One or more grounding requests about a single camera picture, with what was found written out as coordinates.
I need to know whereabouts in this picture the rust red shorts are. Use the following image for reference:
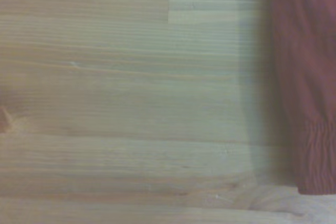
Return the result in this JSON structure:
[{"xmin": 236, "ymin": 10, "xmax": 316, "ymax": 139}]
[{"xmin": 262, "ymin": 0, "xmax": 336, "ymax": 196}]

